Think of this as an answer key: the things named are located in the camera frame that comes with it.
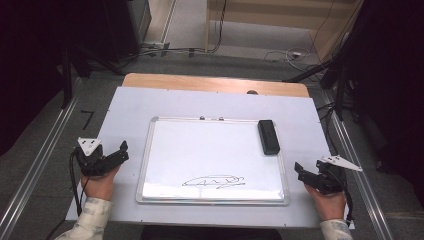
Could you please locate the person's right hand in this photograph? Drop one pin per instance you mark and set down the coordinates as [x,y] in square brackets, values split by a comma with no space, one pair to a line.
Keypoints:
[328,206]

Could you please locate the black whiteboard eraser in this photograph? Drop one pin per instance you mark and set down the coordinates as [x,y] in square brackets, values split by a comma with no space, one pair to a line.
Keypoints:
[268,137]

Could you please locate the person's left hand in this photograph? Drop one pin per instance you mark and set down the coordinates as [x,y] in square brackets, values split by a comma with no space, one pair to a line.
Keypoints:
[100,186]

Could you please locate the grey power strip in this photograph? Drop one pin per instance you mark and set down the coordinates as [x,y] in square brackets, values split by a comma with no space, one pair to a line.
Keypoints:
[156,45]

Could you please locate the black metal stand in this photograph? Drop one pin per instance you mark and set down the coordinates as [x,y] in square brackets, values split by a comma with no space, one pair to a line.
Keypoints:
[340,96]
[67,80]

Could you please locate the light wooden shelf unit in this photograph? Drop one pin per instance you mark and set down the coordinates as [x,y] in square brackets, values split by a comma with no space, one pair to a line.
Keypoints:
[273,15]

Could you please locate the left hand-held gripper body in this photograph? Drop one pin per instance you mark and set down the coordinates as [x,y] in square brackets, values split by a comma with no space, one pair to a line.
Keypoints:
[91,161]

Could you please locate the aluminium floor rail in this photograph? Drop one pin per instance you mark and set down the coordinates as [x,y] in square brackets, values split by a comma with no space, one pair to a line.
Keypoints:
[36,166]
[360,180]

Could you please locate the black cabinet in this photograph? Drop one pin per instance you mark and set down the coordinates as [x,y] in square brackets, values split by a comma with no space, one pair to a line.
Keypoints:
[123,26]

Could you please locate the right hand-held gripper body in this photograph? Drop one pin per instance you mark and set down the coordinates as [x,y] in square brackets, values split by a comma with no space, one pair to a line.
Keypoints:
[328,181]

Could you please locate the large white table sheet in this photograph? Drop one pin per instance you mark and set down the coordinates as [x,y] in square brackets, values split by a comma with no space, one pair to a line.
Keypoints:
[200,103]

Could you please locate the wooden table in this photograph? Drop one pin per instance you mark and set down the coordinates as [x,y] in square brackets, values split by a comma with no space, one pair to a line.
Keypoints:
[200,82]

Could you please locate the whiteboard with metal frame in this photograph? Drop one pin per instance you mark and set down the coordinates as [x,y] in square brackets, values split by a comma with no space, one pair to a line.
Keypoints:
[206,156]

